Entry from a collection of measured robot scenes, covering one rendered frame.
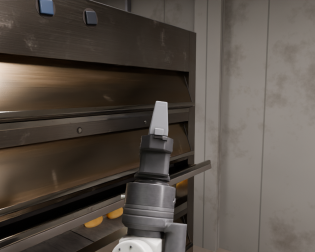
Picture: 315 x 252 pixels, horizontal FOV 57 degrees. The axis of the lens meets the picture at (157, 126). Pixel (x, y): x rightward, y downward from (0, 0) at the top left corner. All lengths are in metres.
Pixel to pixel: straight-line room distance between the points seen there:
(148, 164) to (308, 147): 2.67
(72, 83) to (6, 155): 0.31
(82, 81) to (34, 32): 0.22
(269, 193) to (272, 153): 0.42
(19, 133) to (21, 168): 0.11
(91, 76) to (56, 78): 0.15
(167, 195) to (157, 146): 0.08
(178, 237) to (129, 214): 0.09
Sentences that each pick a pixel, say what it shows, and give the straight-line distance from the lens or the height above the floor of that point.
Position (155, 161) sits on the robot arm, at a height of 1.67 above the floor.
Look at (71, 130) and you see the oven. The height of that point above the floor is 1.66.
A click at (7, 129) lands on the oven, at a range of 0.92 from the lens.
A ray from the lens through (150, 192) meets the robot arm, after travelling 0.49.
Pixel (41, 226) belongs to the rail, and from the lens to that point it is 0.87.
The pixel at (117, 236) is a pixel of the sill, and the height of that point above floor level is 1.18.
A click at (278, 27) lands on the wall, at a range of 3.15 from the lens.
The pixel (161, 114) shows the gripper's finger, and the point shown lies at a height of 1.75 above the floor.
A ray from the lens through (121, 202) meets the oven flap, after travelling 1.04.
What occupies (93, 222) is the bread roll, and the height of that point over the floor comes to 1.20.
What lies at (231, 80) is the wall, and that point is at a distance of 3.22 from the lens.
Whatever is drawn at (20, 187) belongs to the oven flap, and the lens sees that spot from 0.96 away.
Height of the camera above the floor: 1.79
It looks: 7 degrees down
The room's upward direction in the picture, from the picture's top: straight up
